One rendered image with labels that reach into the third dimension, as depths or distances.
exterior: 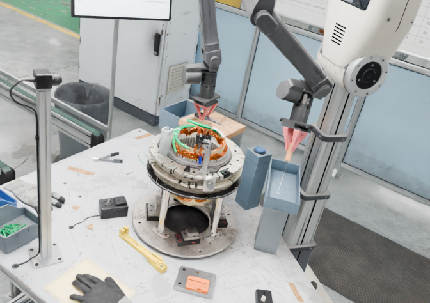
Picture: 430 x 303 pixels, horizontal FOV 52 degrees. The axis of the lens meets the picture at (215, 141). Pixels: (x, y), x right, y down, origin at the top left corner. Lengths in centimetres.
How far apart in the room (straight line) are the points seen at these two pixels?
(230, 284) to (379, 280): 162
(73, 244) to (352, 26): 113
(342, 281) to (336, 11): 175
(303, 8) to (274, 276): 247
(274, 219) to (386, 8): 75
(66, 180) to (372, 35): 123
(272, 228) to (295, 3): 238
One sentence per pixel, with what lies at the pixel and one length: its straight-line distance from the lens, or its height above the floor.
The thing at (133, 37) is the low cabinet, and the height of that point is 72.
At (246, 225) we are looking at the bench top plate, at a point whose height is 78.
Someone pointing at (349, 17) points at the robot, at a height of 159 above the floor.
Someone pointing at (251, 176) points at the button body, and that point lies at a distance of 172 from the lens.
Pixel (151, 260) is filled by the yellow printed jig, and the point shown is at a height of 80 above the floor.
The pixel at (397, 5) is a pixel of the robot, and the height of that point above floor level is 166.
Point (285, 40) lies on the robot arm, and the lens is 122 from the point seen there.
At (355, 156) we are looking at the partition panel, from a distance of 377.
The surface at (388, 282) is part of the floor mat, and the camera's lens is 300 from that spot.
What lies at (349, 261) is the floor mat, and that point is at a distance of 302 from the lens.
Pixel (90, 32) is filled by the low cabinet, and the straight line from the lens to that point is 428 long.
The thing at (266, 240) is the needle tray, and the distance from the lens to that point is 161.
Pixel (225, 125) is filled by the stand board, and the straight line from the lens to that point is 177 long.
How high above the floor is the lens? 184
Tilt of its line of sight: 28 degrees down
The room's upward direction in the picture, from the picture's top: 11 degrees clockwise
